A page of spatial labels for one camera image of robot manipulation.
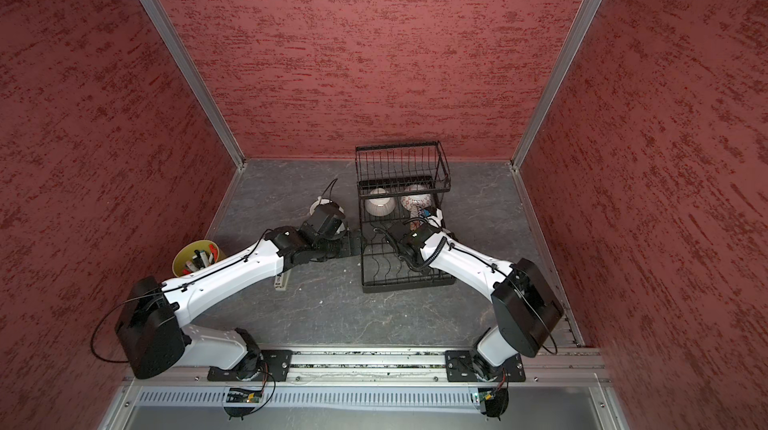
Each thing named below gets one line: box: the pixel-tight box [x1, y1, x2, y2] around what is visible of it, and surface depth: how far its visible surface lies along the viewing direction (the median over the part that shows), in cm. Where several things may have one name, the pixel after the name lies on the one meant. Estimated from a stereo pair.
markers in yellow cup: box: [182, 244, 219, 275], surface depth 84 cm
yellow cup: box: [172, 239, 226, 277], surface depth 81 cm
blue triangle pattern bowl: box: [400, 184, 431, 214], surface depth 102 cm
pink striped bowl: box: [365, 188, 396, 217], surface depth 102 cm
